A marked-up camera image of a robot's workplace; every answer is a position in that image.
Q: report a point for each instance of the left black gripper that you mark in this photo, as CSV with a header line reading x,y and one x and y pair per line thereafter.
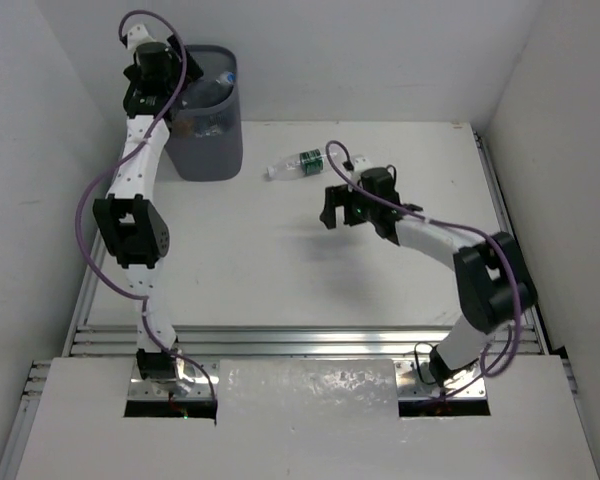
x,y
190,67

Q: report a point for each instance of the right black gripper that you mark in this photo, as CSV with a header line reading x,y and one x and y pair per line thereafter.
x,y
336,196

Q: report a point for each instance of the clear bottle green label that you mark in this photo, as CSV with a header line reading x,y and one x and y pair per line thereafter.
x,y
300,165

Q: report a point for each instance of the clear bottle blue white label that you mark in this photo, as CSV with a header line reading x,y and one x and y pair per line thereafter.
x,y
188,125

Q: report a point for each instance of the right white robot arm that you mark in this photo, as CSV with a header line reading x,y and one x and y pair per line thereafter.
x,y
494,285

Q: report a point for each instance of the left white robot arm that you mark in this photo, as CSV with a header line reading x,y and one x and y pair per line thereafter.
x,y
134,232

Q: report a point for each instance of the grey plastic waste bin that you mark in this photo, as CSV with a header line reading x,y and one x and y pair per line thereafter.
x,y
205,143

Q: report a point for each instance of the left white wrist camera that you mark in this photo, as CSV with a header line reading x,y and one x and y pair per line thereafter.
x,y
137,35

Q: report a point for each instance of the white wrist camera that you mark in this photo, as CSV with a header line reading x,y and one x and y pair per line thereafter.
x,y
356,165
137,35

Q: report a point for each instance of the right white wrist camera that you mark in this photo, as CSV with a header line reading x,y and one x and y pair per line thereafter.
x,y
356,165

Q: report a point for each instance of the aluminium frame rail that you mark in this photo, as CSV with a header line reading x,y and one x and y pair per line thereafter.
x,y
298,342

